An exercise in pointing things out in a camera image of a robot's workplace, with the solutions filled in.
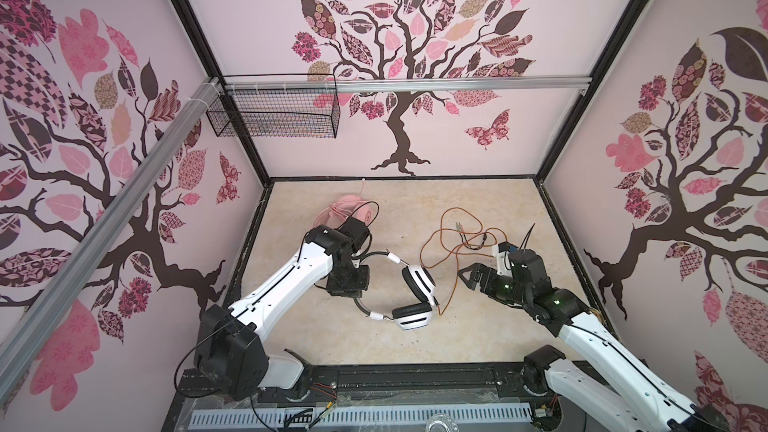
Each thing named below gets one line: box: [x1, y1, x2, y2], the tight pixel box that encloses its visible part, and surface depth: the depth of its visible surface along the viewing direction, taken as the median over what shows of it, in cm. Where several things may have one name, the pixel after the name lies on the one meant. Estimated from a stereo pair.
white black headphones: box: [353, 251, 439, 331], surface depth 71 cm
